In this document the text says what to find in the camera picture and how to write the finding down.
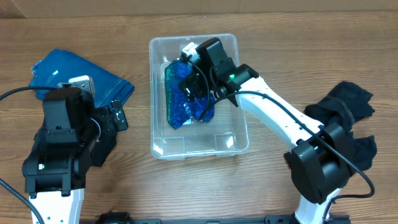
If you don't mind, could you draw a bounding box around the blue sequin fabric bundle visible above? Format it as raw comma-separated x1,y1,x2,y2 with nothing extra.
165,60,215,129

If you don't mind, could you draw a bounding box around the blue denim cloth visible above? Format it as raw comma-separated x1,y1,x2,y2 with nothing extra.
29,49,134,108

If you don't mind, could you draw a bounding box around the black cloth bundle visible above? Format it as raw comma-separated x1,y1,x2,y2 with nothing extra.
304,81,377,171

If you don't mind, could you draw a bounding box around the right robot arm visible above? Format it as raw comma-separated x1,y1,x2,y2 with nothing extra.
180,37,355,223

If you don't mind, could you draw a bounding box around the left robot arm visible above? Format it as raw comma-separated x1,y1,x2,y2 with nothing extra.
22,87,128,223

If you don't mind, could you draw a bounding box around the clear plastic storage bin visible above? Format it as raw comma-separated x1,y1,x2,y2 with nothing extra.
149,34,249,160

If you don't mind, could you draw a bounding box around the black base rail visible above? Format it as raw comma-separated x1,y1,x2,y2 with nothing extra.
79,211,352,224

